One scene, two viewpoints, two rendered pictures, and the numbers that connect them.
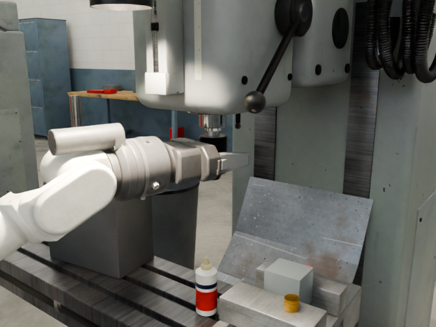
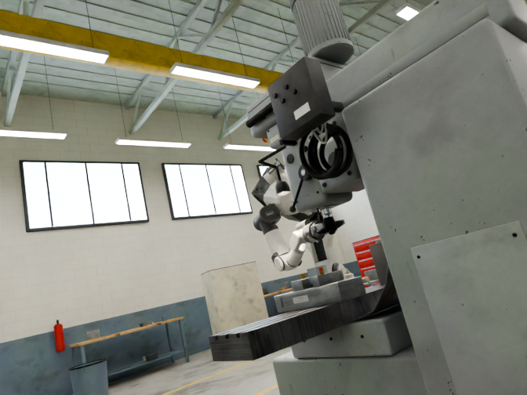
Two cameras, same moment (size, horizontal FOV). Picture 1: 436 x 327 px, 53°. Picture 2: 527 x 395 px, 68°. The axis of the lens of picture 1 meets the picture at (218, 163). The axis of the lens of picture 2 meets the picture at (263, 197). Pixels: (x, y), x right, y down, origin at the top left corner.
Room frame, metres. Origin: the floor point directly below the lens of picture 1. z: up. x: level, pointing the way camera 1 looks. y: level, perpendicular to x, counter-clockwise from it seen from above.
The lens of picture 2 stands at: (0.81, -1.70, 1.04)
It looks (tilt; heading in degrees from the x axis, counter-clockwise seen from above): 13 degrees up; 102
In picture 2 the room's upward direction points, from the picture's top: 14 degrees counter-clockwise
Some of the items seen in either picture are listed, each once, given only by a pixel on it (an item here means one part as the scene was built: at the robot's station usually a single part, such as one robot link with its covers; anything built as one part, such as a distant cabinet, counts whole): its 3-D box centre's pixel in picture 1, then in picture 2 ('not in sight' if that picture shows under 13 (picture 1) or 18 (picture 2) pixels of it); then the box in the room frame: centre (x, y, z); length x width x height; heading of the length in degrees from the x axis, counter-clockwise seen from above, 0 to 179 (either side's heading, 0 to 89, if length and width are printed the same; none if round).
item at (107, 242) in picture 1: (98, 218); (395, 258); (0.95, 0.28, 1.03); 0.22 x 0.12 x 0.20; 60
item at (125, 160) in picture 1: (92, 164); (307, 232); (0.59, 0.18, 1.24); 0.11 x 0.11 x 0.11; 38
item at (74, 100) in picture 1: (76, 120); not in sight; (0.98, 0.32, 1.25); 0.03 x 0.03 x 0.11
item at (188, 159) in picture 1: (166, 164); (319, 230); (0.66, 0.08, 1.23); 0.13 x 0.12 x 0.10; 38
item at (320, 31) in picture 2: not in sight; (321, 27); (0.91, -0.14, 2.05); 0.20 x 0.20 x 0.32
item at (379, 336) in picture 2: not in sight; (359, 330); (0.71, 0.01, 0.79); 0.50 x 0.35 x 0.12; 143
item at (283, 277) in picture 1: (288, 285); (318, 274); (0.62, -0.11, 1.04); 0.06 x 0.05 x 0.06; 55
